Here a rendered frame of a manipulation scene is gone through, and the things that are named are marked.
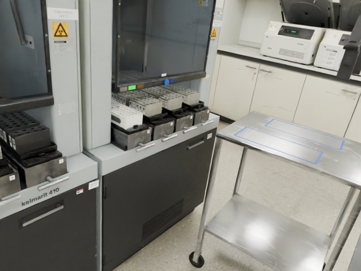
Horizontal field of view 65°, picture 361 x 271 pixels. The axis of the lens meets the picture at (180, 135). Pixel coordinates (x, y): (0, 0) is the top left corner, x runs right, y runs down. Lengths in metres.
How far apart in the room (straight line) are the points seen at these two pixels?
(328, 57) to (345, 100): 0.44
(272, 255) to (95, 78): 1.13
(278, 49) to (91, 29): 2.49
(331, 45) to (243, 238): 2.15
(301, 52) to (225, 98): 1.01
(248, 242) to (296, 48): 2.19
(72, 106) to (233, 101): 2.71
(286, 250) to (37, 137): 1.22
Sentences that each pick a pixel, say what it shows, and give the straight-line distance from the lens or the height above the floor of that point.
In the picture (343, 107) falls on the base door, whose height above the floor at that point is 0.60.
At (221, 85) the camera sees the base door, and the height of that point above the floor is 0.46.
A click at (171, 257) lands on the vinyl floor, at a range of 1.77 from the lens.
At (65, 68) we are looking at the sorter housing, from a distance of 1.04.
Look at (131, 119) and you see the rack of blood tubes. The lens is 1.20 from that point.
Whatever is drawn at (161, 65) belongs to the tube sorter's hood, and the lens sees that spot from 1.31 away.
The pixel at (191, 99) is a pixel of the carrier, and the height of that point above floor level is 0.85.
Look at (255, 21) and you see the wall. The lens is 4.10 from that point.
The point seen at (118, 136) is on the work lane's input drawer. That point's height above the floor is 0.78.
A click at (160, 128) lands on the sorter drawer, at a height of 0.79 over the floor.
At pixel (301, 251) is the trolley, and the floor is 0.28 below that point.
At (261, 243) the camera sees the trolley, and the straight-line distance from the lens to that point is 1.57.
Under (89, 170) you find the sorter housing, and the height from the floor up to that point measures 0.72.
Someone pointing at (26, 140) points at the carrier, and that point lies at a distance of 1.03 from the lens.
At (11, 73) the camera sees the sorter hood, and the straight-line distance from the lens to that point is 0.95.
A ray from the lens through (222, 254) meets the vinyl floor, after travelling 1.85.
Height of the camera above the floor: 1.31
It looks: 25 degrees down
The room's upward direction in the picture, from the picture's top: 7 degrees clockwise
